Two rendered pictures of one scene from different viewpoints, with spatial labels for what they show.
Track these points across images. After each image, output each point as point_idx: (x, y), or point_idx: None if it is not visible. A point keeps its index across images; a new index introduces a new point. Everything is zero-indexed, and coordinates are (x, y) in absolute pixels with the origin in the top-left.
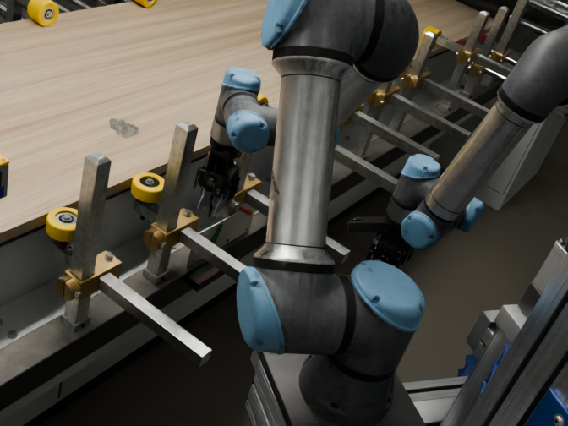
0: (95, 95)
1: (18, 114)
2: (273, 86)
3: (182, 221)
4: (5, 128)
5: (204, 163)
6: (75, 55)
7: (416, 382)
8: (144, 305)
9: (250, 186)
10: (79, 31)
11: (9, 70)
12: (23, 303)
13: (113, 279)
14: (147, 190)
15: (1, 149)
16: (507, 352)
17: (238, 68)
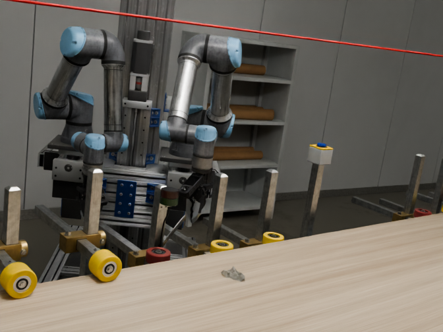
0: (254, 302)
1: (316, 289)
2: (33, 308)
3: (200, 246)
4: (322, 280)
5: (209, 184)
6: None
7: (135, 171)
8: (230, 230)
9: (140, 250)
10: None
11: (338, 328)
12: None
13: (244, 238)
14: (225, 240)
15: (319, 269)
16: (163, 101)
17: (208, 128)
